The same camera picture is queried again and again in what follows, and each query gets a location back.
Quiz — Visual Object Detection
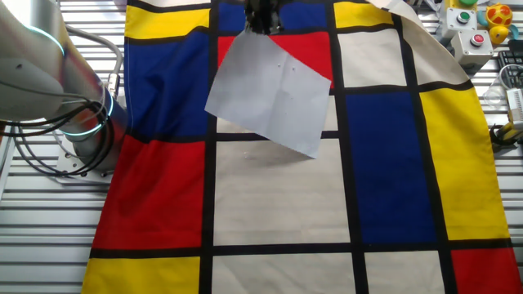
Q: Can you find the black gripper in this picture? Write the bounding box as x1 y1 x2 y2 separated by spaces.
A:
244 0 284 36

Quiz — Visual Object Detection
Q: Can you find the white paper sheet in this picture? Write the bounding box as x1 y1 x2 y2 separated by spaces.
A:
203 29 333 160

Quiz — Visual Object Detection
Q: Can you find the colour block patterned cloth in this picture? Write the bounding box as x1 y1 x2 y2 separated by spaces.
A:
80 0 523 294

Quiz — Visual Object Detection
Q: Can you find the yellow box with green button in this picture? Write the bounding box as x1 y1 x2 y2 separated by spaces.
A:
444 0 479 11

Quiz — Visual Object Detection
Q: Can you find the grey box with green button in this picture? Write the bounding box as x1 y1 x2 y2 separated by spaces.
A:
440 7 478 40

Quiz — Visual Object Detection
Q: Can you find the grey box with red button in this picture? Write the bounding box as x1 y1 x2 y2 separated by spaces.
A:
450 29 494 69

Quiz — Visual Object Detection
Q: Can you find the yellow orange plastic toy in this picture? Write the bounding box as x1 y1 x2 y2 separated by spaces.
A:
476 2 520 45

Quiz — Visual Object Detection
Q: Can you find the clear plastic cup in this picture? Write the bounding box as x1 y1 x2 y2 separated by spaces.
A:
482 64 523 109

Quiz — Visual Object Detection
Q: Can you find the black keyboard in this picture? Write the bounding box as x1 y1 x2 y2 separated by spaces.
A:
497 49 523 89

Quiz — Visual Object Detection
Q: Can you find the black yellow clamp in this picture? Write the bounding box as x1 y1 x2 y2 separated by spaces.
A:
489 121 523 153

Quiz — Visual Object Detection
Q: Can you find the thick grey cable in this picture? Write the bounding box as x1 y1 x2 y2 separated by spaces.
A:
64 24 125 102

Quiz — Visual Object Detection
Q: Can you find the black base cable bundle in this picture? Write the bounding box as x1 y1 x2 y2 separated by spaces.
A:
0 100 115 180

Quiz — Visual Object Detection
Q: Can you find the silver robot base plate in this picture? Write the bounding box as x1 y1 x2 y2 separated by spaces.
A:
55 134 115 185

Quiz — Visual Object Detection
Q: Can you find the ribbed silver camera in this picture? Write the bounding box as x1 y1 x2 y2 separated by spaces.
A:
505 87 523 131

